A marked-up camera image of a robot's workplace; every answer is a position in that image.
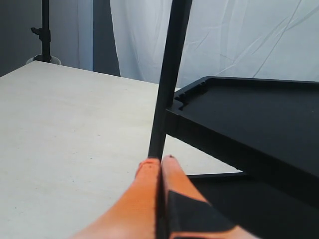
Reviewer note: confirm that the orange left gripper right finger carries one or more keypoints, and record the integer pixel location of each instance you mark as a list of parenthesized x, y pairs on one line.
[(189, 214)]

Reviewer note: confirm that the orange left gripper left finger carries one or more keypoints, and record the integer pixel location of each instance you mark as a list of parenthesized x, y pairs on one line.
[(133, 216)]

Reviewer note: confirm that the black shelf rack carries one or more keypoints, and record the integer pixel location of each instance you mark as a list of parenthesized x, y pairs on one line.
[(267, 129)]

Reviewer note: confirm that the white backdrop curtain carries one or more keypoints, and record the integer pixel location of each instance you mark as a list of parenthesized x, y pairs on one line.
[(274, 39)]

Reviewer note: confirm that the black light stand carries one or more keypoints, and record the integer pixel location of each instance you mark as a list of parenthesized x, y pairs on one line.
[(44, 35)]

